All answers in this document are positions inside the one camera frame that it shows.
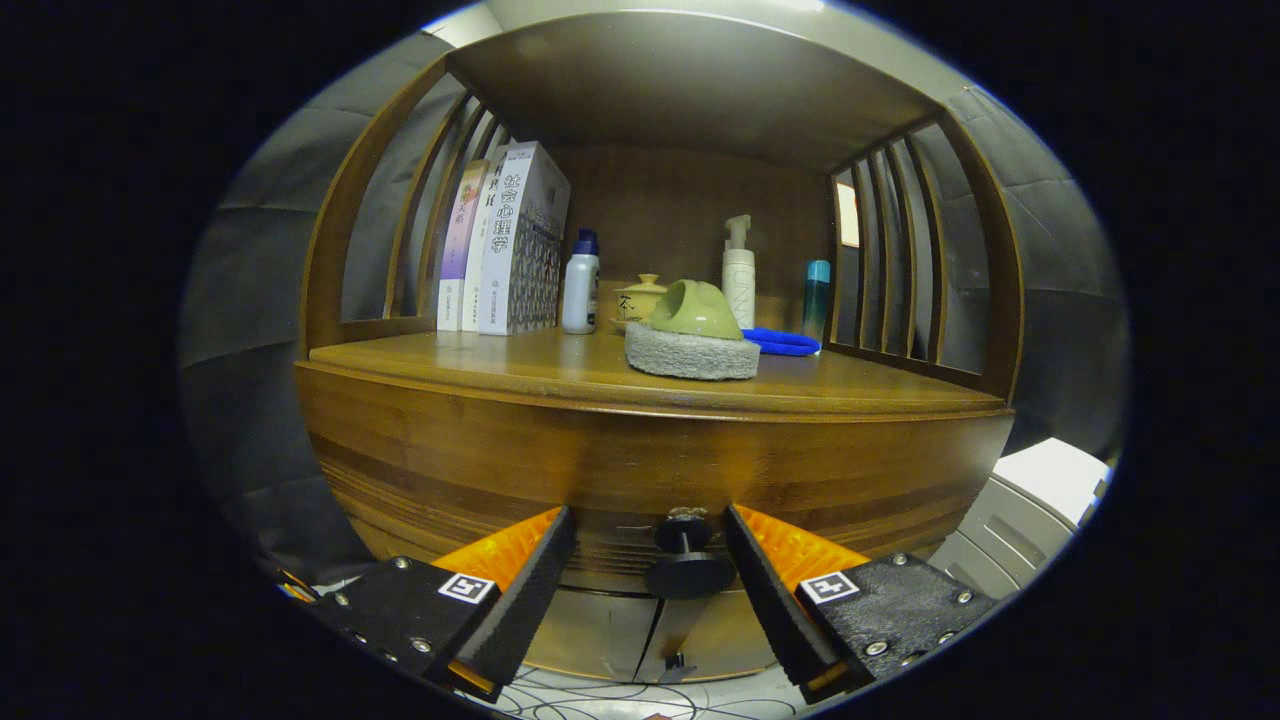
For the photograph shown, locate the purple book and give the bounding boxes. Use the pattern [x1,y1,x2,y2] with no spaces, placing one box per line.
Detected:
[436,158,491,332]

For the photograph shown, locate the white patterned book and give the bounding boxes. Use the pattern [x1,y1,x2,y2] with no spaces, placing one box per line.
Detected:
[477,141,572,337]

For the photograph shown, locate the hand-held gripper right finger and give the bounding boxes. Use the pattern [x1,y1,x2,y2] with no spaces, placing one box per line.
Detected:
[725,503,1001,706]

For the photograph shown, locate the yellow lidded tea cup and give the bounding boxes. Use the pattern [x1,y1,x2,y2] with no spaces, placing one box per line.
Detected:
[611,273,669,334]

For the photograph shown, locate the wooden drawer with black knob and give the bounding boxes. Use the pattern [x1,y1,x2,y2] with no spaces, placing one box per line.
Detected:
[295,362,1016,601]

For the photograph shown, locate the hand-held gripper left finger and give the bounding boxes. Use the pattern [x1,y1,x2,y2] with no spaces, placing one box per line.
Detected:
[305,505,577,704]

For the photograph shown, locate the white printer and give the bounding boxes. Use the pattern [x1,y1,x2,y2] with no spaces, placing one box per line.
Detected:
[928,437,1113,601]

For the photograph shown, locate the thin white book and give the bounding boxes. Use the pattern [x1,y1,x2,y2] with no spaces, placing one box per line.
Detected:
[460,148,513,333]

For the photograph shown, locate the blue cloth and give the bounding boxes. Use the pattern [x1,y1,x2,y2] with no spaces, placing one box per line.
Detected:
[742,327,822,358]

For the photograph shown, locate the black floor cables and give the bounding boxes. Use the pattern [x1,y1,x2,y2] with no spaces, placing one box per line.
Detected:
[480,665,811,720]

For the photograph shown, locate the white bottle with blue cap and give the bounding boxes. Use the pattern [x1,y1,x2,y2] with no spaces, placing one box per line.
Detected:
[561,228,601,335]

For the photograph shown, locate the white pump bottle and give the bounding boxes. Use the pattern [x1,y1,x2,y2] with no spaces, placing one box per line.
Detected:
[721,214,757,331]

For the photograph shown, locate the teal capped bottle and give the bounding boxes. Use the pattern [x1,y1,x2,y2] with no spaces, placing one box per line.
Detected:
[801,259,832,343]

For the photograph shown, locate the wooden countertop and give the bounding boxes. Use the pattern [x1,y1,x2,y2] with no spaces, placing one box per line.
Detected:
[308,328,1006,421]

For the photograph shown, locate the green scrub sponge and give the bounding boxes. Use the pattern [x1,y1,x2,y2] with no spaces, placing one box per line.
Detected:
[624,279,762,382]

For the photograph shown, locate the wooden slatted cabinet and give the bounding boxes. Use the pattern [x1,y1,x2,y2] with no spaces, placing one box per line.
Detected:
[295,10,1026,686]

